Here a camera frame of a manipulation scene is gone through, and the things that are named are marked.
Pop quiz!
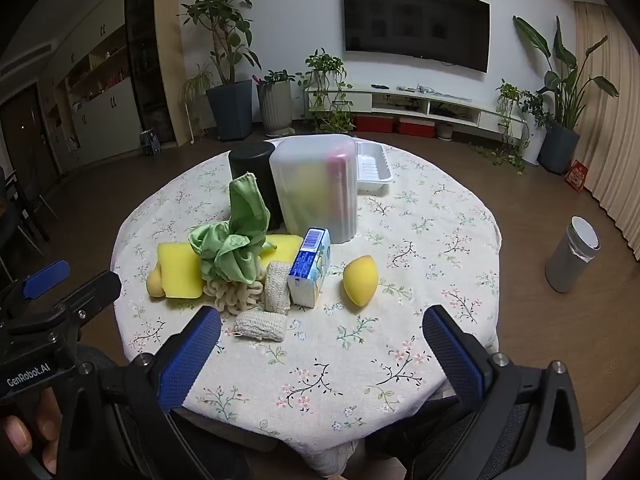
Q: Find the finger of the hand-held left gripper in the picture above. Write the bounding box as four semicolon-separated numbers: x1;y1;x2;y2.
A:
10;270;123;336
0;259;71;312

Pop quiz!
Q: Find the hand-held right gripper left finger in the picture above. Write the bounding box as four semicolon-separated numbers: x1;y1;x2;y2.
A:
55;305;251;480

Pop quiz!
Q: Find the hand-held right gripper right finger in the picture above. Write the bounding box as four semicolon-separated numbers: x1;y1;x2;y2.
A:
422;304;587;480

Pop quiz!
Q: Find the tan gourd-shaped makeup sponge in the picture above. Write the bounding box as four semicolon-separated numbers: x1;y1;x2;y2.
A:
146;262;166;297

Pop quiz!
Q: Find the yellow lemon toy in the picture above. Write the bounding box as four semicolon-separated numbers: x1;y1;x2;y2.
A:
342;255;381;308

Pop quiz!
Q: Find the blue tissue packet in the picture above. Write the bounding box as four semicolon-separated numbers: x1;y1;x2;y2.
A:
287;227;332;309

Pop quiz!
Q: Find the yellow rectangular sponge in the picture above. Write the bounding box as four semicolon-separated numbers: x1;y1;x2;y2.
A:
157;241;207;301
262;234;307;265

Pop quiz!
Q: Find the white plastic tray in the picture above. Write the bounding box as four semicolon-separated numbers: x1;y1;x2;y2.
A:
355;142;394;196

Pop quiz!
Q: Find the person's left hand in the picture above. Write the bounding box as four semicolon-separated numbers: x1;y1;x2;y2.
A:
0;387;64;462

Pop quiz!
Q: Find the dark chair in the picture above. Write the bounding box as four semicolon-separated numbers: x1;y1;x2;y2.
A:
0;165;51;281

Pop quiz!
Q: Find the beige coiled scrubber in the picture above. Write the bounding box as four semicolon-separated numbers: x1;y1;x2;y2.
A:
202;267;266;317

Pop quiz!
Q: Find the floral tablecloth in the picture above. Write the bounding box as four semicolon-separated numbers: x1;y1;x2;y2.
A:
111;137;502;436

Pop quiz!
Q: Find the grey cylindrical trash can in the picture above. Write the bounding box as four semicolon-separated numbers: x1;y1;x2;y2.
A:
545;216;599;293

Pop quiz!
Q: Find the blue printed box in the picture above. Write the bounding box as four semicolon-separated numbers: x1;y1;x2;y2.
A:
139;129;162;156

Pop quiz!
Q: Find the white and wood wardrobe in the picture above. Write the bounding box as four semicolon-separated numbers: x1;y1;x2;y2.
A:
50;0;176;171

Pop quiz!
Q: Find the black cylinder container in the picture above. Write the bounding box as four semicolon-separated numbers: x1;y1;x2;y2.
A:
228;141;285;233

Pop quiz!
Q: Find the translucent plastic container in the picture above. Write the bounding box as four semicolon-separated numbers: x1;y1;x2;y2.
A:
270;134;360;245

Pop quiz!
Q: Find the red cardboard box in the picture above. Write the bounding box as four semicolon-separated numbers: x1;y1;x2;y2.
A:
565;160;588;192

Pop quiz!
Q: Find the white tall planter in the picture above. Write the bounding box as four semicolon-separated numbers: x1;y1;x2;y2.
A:
520;120;543;166

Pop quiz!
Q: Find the red storage box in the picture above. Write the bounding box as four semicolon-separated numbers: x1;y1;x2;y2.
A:
398;119;437;138
355;115;396;133

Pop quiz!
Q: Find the dark blue tapered planter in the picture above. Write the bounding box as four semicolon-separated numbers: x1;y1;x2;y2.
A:
539;122;581;175

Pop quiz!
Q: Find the dark blue square planter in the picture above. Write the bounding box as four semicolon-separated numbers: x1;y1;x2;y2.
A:
206;80;253;142

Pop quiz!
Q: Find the spindly green plant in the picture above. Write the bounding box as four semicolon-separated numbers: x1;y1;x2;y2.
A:
181;64;216;136

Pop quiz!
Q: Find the white television cabinet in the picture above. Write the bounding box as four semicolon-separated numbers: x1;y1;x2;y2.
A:
305;84;531;142

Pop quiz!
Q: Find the white ribbed planter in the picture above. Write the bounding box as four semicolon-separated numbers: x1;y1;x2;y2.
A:
256;81;293;136

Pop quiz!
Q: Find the small bushy trailing plant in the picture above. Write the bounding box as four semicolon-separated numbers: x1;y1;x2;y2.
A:
470;79;553;176

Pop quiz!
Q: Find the beige curtain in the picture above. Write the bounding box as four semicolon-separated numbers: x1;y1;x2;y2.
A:
572;2;640;261

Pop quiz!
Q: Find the large broad-leaf plant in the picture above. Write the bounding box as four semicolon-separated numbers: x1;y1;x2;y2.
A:
513;15;620;131

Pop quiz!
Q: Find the tall leafy tree plant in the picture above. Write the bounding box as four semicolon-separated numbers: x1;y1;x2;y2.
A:
177;0;261;86

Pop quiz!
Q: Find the trailing pothos plant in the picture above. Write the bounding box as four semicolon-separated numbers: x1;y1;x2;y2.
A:
297;49;356;133

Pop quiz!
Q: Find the wall-mounted black television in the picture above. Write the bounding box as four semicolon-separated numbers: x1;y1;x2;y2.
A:
342;0;491;73

